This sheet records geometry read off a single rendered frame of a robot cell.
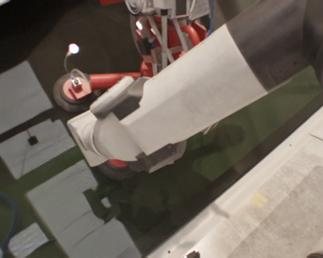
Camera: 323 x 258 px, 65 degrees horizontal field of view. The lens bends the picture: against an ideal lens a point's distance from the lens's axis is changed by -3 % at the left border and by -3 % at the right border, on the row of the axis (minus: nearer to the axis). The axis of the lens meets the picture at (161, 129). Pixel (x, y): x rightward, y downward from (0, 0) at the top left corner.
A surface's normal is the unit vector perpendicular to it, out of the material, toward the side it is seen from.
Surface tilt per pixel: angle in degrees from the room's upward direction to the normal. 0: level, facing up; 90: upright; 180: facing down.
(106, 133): 71
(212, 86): 67
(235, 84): 77
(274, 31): 56
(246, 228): 0
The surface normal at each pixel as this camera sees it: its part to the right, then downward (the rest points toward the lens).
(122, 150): -0.17, 0.45
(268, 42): -0.38, 0.25
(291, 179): -0.03, -0.69
